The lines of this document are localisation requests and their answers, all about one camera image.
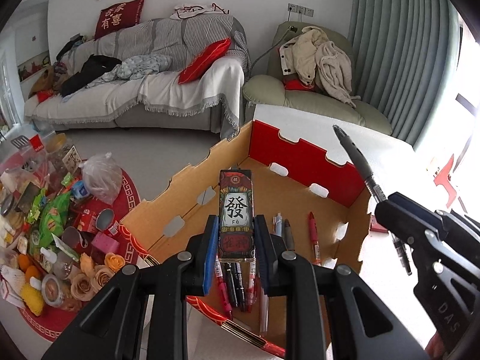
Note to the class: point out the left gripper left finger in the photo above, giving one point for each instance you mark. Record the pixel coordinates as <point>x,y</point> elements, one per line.
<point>203,248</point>

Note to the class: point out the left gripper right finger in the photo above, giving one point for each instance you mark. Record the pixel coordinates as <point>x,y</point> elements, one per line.
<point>269,248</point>

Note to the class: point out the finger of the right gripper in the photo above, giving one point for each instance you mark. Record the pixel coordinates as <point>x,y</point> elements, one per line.
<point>408,220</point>
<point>428,249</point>

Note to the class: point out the light blue pen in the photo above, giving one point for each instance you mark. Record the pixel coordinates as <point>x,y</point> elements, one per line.
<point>278,224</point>

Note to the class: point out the black marker pen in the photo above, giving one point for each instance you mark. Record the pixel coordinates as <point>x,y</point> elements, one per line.
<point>239,288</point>
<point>231,279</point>

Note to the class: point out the dark grey gel pen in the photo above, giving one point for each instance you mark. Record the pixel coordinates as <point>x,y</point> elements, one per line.
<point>364,169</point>

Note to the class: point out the mahjong pattern lighter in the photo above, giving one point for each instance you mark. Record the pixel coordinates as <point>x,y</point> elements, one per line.
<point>236,216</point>

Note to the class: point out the pink red gel pen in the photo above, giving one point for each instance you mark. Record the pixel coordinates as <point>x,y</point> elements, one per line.
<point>223,291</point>

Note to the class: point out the red patterned gel pen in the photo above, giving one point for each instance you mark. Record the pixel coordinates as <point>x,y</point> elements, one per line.
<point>313,234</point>

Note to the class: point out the red lighter gold characters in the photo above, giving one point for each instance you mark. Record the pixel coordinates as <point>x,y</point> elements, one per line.
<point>375,226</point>

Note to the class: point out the person's right hand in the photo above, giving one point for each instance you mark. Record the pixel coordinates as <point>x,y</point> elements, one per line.
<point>435,348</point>

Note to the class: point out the red plastic chair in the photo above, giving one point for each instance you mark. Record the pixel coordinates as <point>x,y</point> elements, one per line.
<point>443,179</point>

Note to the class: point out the red cardboard fruit box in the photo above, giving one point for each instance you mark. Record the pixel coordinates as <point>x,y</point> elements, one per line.
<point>294,179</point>

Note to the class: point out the artificial peach roses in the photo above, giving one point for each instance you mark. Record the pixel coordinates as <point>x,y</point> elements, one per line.
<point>93,277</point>

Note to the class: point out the clear plastic bag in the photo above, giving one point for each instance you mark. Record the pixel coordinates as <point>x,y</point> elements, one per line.
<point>102,177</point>

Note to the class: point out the snack packets pile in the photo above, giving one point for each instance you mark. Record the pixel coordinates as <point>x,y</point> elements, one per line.
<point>48,219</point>

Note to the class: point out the green armchair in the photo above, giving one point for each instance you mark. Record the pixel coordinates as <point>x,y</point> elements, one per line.
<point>277,88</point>

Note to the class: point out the grey covered sofa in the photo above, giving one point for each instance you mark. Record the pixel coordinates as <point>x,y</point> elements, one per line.
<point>142,90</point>

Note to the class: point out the bright red cushion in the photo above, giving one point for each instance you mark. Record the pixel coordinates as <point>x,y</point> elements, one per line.
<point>202,62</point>

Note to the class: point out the green curtain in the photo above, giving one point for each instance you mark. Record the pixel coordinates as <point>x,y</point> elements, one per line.
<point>405,51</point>

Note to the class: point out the beige clothes pile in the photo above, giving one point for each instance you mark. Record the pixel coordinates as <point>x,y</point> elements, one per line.
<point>312,62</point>

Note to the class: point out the dark red embroidered cushion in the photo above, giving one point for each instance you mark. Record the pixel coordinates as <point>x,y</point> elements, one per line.
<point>118,16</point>

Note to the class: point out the wall power socket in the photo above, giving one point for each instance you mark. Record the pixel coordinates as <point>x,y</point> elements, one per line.
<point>303,11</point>

